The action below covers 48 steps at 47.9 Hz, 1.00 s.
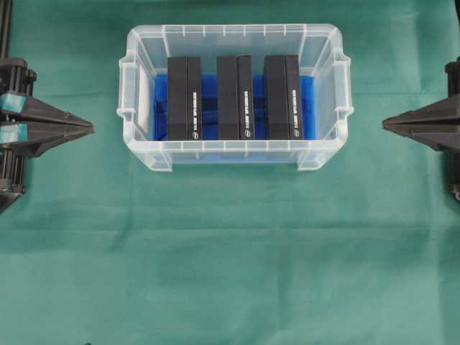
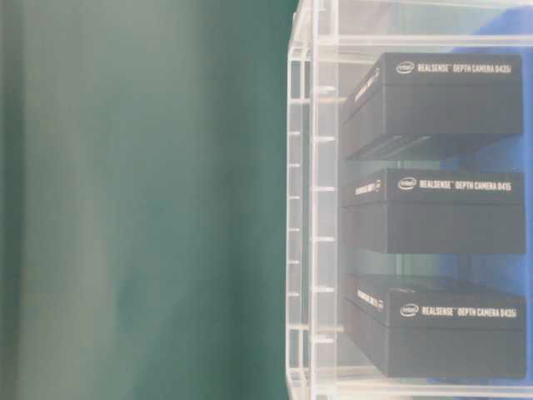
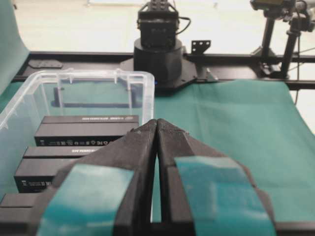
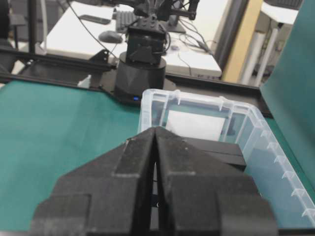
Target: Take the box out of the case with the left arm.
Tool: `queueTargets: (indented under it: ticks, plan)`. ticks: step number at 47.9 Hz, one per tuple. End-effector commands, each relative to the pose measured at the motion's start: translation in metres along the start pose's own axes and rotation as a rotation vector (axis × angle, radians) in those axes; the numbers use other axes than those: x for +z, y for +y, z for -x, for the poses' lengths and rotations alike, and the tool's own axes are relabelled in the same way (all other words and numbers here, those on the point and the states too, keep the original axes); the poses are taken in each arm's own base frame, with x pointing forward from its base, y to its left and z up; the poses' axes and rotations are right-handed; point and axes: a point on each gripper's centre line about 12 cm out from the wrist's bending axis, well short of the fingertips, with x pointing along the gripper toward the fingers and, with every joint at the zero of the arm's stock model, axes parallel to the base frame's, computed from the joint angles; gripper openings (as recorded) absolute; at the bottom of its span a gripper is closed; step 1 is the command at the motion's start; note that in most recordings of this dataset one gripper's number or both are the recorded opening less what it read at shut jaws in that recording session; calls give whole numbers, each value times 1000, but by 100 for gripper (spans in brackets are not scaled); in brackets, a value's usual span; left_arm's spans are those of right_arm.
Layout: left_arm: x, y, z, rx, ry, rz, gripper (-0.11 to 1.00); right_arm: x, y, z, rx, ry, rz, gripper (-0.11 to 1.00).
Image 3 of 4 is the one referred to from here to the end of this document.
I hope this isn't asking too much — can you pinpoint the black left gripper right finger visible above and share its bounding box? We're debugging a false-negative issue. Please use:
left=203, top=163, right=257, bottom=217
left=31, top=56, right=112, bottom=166
left=157, top=119, right=276, bottom=236

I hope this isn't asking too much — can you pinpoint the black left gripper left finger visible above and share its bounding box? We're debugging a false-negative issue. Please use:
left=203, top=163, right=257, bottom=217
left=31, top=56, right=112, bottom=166
left=0, top=119, right=158, bottom=236

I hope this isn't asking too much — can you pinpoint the black D415 camera box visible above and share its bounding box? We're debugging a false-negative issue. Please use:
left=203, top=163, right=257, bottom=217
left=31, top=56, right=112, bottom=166
left=0, top=193, right=42, bottom=221

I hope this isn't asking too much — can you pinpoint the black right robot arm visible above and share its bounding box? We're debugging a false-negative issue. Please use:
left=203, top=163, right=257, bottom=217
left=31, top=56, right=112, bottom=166
left=133, top=0, right=182, bottom=84

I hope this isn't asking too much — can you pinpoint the black D435i box middle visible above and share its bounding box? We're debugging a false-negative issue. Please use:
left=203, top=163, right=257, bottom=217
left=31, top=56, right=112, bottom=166
left=14, top=146, right=102, bottom=193

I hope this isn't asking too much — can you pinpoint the black d435i box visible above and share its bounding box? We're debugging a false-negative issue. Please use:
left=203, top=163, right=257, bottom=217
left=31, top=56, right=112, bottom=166
left=34, top=115, right=139, bottom=147
left=14, top=146, right=102, bottom=193

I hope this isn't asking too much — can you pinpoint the black D435i box right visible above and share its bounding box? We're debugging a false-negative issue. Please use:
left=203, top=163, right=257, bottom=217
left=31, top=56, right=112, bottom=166
left=34, top=115, right=139, bottom=147

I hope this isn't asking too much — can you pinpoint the clear plastic storage case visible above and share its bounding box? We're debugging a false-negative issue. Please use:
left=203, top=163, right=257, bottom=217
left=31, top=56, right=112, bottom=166
left=0, top=69, right=155, bottom=194

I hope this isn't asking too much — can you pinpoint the green table cloth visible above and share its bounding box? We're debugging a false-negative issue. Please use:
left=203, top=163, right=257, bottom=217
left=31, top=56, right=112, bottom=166
left=0, top=0, right=315, bottom=223

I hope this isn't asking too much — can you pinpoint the black tripod stand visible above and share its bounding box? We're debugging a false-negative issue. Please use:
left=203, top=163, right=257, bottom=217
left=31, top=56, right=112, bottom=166
left=260, top=0, right=315, bottom=79

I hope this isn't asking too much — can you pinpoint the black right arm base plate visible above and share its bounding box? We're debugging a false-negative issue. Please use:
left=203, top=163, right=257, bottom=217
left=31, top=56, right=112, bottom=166
left=120, top=58, right=219, bottom=93

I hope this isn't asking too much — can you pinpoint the black perforated metal bracket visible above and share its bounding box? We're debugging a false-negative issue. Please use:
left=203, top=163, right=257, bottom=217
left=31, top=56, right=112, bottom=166
left=191, top=40, right=211, bottom=55

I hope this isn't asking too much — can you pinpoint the black camera stand post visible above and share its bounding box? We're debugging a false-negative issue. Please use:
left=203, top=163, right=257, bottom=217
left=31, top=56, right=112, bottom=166
left=250, top=0, right=295, bottom=58

